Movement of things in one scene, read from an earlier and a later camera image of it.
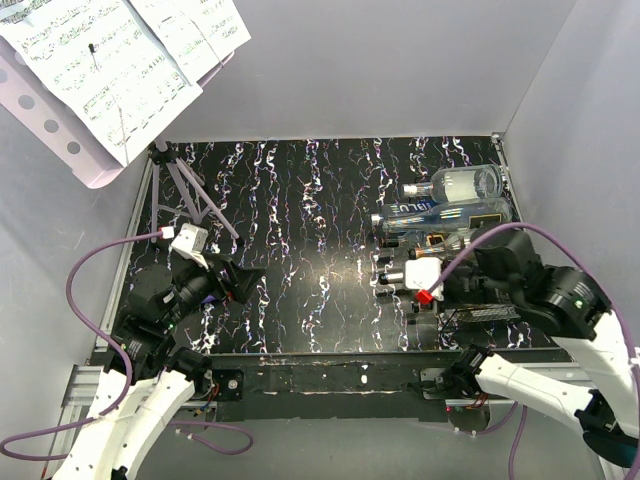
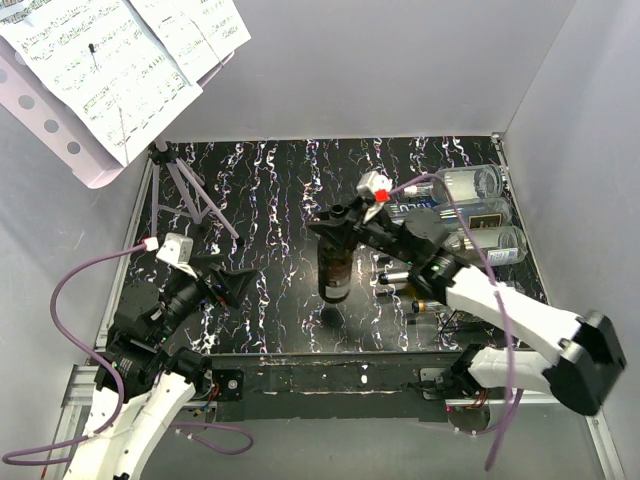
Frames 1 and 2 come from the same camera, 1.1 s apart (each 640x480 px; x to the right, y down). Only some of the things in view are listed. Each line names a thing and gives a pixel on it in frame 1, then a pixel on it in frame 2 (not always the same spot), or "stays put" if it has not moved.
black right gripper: x=445 y=288 to x=336 y=228
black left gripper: x=240 y=280 stays put
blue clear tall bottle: x=457 y=216 stays put
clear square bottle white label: x=460 y=183 stays put
